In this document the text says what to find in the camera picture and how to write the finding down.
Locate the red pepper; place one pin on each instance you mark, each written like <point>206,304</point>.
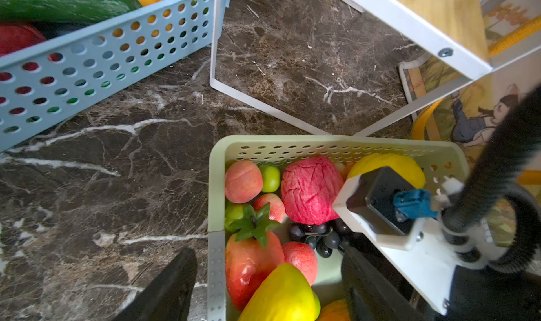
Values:
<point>18,36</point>

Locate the white wire wooden shelf rack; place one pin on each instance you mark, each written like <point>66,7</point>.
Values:
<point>352,67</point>

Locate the white grocery tote bag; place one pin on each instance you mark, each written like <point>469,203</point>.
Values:
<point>468,117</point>

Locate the small pink peach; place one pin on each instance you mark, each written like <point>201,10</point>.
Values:
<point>243,182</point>

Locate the blue plastic vegetable basket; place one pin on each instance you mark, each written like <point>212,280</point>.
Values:
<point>45,84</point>

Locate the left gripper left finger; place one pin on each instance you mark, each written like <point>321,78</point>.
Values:
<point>168,296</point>

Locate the small green pear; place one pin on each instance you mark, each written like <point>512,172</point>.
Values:
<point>271,178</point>

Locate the dark grape bunch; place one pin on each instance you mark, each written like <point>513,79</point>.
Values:
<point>325,239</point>

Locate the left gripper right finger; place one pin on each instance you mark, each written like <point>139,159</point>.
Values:
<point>368,295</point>

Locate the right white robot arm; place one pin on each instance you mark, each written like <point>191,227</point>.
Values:
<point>501,291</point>

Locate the green plastic fruit basket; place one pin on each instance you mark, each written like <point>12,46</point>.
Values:
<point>437,159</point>

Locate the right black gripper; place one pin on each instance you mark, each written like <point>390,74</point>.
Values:
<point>423,259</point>

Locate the green cucumber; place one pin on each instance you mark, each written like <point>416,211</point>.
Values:
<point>80,11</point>

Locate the pink dragon fruit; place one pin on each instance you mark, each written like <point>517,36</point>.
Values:
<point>308,190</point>

